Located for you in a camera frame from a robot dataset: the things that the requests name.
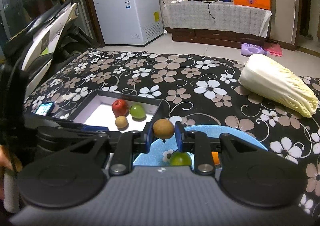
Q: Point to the white black scooter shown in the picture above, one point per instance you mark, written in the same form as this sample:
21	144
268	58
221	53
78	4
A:
48	43

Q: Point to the smartphone with lit screen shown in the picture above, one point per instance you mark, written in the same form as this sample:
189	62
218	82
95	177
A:
45	109

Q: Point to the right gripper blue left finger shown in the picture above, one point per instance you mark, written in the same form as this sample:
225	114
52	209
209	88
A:
148	136

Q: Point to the green lime fruit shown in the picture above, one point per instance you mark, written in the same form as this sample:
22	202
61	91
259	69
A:
180	159

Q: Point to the floral black table cloth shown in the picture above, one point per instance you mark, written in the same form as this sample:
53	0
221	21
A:
196	90

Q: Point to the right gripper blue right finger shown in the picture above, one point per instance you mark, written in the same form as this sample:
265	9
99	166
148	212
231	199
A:
179	135

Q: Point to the purple detergent bottle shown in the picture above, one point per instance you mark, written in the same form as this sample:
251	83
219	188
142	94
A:
250	49

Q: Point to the person's left hand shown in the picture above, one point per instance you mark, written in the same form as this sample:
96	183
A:
5	162

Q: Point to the tv cabinet with lace cloth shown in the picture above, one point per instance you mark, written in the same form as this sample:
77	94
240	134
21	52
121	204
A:
217	23

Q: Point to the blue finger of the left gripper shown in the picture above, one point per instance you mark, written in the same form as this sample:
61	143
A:
94	128

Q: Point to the brown kiwi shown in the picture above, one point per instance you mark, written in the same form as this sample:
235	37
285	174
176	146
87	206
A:
163	129
121	122

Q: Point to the napa cabbage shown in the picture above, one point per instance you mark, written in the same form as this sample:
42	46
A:
266	77

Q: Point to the orange mandarin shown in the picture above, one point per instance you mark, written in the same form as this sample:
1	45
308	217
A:
215	156

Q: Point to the white chest freezer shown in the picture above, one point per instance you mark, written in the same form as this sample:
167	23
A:
129	22

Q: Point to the black tray with white inside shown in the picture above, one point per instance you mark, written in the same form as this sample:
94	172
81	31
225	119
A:
96	110

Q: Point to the blue cartoon tiger plate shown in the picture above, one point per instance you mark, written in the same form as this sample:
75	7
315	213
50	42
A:
200	140

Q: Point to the green apple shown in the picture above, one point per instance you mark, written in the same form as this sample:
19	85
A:
137	111

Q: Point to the red apple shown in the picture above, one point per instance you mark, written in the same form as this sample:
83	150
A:
120	107

